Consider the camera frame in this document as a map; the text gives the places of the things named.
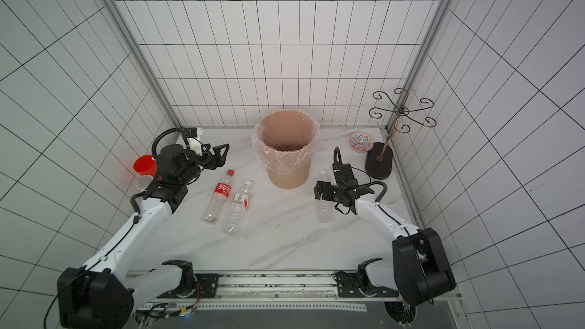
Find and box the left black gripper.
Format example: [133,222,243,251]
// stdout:
[179,143,230,183]

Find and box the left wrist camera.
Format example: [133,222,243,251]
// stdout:
[184,127,203,156]

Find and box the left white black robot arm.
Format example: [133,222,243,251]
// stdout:
[50,144,229,328]

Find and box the clear bottle red white label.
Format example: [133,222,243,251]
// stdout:
[318,170,333,223]

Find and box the clear bottle white cap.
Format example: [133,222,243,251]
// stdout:
[223,181,254,235]

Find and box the metal mounting rail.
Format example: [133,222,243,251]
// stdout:
[93,269,463,312]

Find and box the red label cola bottle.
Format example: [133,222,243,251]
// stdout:
[202,169,235,225]

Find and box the clear wine glass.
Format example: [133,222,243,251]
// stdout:
[135,175,153,192]

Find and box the patterned red blue bowl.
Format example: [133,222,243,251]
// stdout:
[348,133,375,153]

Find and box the beige bin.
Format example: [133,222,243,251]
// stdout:
[257,109,319,190]

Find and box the copper stand black base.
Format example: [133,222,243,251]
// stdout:
[365,91,437,181]

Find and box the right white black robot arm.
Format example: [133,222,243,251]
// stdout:
[314,164,456,307]

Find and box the red plastic cup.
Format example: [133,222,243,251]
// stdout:
[133,155,157,177]

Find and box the clear plastic bin liner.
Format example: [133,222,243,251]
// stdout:
[250,108,322,177]

